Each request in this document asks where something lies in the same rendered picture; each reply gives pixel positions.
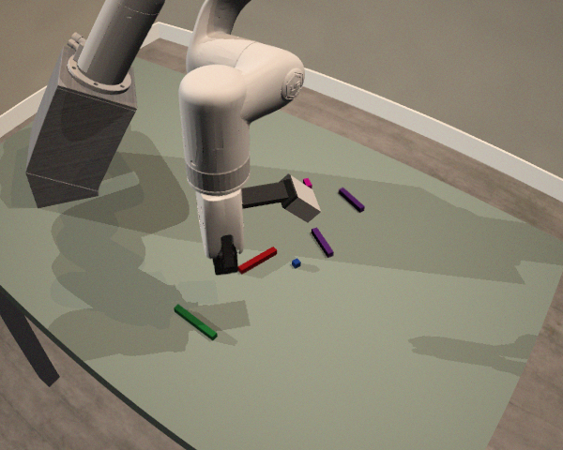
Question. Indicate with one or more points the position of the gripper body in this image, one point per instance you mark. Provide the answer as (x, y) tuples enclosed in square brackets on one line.
[(221, 213)]

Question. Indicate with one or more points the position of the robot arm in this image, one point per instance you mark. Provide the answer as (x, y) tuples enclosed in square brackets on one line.
[(231, 82)]

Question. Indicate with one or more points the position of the green rod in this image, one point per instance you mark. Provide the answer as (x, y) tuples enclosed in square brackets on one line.
[(195, 322)]

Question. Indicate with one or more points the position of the red rod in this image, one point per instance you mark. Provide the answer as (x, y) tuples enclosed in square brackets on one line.
[(246, 266)]

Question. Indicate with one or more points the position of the purple rod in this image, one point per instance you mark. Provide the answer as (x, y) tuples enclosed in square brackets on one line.
[(351, 199), (322, 242)]

